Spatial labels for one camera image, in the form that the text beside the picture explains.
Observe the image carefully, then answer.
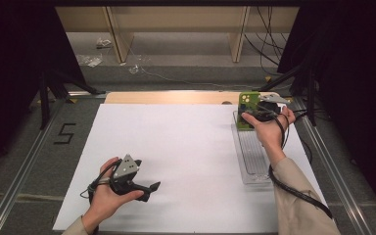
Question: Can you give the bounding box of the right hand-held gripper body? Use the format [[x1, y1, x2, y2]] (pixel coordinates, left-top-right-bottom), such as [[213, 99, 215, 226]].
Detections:
[[252, 93, 292, 122]]

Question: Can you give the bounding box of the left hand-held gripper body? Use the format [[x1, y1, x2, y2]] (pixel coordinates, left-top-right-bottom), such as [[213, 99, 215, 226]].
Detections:
[[110, 154, 141, 196]]

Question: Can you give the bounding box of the green cartoon phone case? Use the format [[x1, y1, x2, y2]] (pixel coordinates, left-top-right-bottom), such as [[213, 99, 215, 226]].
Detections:
[[237, 91, 262, 131]]

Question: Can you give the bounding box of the clear ridged plastic rack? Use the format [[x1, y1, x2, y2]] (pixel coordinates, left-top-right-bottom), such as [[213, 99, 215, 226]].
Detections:
[[231, 111, 273, 185]]

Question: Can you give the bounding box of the person's right hand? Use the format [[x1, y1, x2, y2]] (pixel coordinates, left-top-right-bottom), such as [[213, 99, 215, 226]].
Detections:
[[241, 106, 297, 157]]

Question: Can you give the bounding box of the person's left hand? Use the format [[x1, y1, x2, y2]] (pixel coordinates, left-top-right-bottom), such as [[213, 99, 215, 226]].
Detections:
[[88, 157, 145, 220]]

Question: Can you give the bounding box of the black metal stand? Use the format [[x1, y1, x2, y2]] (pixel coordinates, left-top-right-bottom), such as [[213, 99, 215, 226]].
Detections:
[[253, 42, 318, 127], [38, 68, 107, 131]]

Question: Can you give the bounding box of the black curtain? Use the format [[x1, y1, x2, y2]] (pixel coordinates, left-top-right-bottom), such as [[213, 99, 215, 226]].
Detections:
[[276, 0, 376, 223], [0, 0, 86, 174]]

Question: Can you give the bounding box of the large clear plastic wrapper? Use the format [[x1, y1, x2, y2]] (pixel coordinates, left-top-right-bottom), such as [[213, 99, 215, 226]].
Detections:
[[77, 53, 104, 69]]

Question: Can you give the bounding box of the small crumpled plastic wrapper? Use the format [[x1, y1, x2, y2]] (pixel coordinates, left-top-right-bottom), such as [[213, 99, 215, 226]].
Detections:
[[96, 37, 113, 49]]

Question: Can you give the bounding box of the light wooden bench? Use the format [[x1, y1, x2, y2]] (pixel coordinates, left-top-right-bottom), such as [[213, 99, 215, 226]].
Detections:
[[55, 6, 300, 64]]

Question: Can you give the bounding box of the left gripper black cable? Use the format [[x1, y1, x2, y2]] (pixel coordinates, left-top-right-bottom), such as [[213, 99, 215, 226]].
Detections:
[[79, 159, 124, 235]]

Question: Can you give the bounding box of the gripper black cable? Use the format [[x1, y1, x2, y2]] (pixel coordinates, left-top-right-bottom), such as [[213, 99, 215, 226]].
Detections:
[[267, 109, 335, 220], [79, 159, 124, 235]]

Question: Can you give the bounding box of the bundle of black cables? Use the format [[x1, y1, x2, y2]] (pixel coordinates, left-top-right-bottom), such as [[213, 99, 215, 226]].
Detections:
[[244, 6, 289, 76]]

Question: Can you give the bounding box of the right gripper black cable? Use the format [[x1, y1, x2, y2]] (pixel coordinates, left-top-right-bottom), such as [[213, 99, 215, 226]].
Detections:
[[267, 109, 335, 220]]

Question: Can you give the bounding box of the metal floor rail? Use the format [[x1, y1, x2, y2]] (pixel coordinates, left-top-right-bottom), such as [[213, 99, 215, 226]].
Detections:
[[0, 91, 107, 235], [292, 97, 375, 235]]

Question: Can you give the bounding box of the thin white floor wire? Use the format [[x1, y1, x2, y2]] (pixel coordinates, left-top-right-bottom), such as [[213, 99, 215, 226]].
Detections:
[[126, 48, 265, 90]]

